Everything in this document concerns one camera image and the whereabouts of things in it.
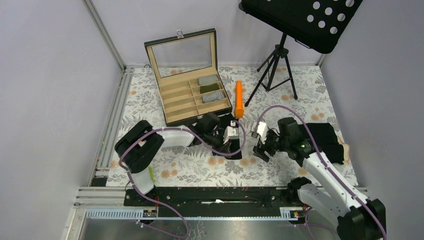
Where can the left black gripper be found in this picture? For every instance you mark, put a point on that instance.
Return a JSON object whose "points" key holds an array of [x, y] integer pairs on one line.
{"points": [[222, 147]]}

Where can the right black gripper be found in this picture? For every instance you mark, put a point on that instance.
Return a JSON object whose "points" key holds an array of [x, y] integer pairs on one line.
{"points": [[260, 149]]}

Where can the black underwear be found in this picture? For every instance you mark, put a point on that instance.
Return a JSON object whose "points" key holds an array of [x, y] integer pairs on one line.
{"points": [[224, 121]]}

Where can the grey striped underwear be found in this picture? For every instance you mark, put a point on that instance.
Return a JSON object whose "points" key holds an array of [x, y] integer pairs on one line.
{"points": [[212, 97]]}

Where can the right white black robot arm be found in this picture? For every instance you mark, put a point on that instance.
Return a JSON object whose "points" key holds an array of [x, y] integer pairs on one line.
{"points": [[354, 215]]}

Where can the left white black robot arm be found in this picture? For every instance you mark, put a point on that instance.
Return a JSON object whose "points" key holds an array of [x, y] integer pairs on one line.
{"points": [[138, 147]]}

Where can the orange cylinder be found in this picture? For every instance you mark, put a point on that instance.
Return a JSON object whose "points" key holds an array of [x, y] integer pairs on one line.
{"points": [[239, 106]]}

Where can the floral tablecloth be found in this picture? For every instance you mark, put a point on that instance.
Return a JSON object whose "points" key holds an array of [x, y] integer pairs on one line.
{"points": [[196, 166]]}

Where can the black clothing pile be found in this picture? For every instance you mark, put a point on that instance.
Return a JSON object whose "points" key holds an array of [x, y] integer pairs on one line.
{"points": [[327, 141]]}

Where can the dark green rolled cloth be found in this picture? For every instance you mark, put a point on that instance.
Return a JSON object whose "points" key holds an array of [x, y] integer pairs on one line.
{"points": [[209, 88]]}

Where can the wooden compartment box glass lid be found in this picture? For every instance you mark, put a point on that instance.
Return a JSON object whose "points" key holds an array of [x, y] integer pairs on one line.
{"points": [[177, 63]]}

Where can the grey rolled cloth in box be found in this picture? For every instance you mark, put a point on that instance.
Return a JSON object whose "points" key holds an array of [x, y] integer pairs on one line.
{"points": [[206, 80]]}

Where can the green clip lower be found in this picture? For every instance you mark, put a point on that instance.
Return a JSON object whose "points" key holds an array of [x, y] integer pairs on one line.
{"points": [[151, 174]]}

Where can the beige garment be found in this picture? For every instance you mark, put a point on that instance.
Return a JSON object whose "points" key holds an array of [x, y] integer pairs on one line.
{"points": [[346, 151]]}

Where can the black music stand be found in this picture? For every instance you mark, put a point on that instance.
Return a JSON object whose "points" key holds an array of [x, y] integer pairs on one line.
{"points": [[315, 24]]}

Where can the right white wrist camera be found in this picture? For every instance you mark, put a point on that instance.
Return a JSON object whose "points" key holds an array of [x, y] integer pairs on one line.
{"points": [[260, 131]]}

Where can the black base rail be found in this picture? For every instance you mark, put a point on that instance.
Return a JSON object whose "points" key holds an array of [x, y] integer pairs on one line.
{"points": [[217, 203]]}

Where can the aluminium frame rails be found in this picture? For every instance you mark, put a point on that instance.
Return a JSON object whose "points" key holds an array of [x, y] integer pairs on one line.
{"points": [[124, 25]]}

